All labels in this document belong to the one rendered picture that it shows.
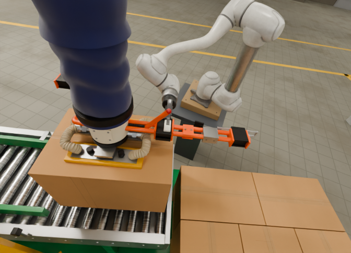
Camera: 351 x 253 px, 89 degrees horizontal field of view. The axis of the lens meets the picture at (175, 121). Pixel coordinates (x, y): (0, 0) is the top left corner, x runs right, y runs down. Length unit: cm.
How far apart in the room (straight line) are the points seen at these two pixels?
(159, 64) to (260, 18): 54
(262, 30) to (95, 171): 103
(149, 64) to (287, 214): 141
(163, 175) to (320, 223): 130
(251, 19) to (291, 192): 132
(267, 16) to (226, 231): 126
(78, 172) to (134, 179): 24
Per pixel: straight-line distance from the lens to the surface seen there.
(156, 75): 97
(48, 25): 56
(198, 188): 144
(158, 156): 89
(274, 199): 167
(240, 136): 87
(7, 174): 171
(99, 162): 88
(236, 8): 113
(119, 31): 55
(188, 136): 81
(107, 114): 67
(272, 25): 107
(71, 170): 91
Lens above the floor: 183
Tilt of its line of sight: 46 degrees down
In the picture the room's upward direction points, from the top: 12 degrees clockwise
